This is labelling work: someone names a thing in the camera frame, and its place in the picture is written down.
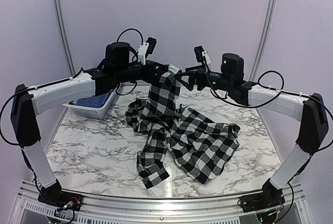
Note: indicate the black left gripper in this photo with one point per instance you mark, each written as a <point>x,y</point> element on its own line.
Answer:
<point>151,75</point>

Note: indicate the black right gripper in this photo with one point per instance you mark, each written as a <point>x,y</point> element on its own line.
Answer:
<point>197,74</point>

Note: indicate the black white checked shirt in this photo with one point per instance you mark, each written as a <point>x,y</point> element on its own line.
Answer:
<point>199,146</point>

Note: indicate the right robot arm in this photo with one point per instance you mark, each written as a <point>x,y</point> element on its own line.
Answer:
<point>306,113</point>

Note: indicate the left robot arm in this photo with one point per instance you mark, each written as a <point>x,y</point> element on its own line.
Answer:
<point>121,64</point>

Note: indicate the blue gingham shirt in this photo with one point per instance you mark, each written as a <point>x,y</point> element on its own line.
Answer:
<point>92,102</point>

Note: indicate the white plastic basket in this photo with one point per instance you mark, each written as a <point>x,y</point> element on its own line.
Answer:
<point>98,113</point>

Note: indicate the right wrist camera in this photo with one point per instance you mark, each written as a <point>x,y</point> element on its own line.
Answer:
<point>201,55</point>

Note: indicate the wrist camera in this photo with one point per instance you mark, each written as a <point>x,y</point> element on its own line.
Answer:
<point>146,49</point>
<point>201,55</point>

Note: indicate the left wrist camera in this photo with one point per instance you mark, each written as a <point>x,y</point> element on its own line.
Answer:
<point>146,49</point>

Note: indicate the right aluminium corner post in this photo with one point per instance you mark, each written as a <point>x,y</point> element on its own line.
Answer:
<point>263,39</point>

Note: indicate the aluminium corner post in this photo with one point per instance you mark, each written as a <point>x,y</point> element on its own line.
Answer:
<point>63,36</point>
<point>263,39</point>

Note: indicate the left aluminium corner post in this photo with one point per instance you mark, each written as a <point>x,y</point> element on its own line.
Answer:
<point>63,36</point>

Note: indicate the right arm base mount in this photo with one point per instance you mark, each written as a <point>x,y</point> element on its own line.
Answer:
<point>259,201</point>

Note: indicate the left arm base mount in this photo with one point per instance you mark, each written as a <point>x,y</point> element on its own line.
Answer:
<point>65,198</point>

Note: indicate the aluminium front frame rail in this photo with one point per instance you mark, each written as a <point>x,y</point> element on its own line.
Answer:
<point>92,208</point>

